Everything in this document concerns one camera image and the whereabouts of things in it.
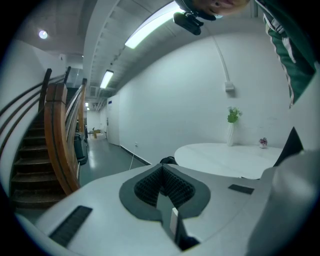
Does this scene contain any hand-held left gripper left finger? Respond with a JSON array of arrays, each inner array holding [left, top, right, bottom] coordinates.
[[34, 163, 182, 256]]

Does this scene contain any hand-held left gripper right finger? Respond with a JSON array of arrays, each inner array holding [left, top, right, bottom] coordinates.
[[162, 163, 262, 245]]

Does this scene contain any white round table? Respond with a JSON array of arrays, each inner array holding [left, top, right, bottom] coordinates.
[[174, 142, 285, 180]]

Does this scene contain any dark grey rolling case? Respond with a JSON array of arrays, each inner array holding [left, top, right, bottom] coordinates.
[[74, 132, 89, 166]]

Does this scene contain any black backpack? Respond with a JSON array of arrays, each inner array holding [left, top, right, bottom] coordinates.
[[159, 156, 179, 166]]

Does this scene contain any white ribbed vase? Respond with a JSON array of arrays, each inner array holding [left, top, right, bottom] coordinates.
[[226, 122, 236, 147]]

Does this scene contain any wooden staircase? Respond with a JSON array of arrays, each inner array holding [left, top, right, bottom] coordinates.
[[0, 66, 89, 210]]

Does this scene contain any white flower bouquet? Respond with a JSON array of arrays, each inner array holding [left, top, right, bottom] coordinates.
[[226, 106, 244, 125]]

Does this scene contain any white door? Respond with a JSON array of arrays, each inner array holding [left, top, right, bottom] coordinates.
[[106, 93, 121, 147]]

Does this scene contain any short ceiling light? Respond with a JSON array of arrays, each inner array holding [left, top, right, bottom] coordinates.
[[99, 69, 115, 90]]

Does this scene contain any long ceiling light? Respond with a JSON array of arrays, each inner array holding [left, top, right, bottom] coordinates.
[[124, 1, 186, 50]]

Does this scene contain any person's face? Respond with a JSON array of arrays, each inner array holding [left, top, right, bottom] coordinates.
[[174, 0, 251, 17]]

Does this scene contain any white power cable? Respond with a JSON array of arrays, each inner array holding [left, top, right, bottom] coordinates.
[[128, 144, 137, 171]]

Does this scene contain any white wall conduit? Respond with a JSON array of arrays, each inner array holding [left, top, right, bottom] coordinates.
[[212, 36, 231, 83]]

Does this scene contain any black head-mounted camera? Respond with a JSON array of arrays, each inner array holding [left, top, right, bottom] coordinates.
[[173, 11, 205, 36]]

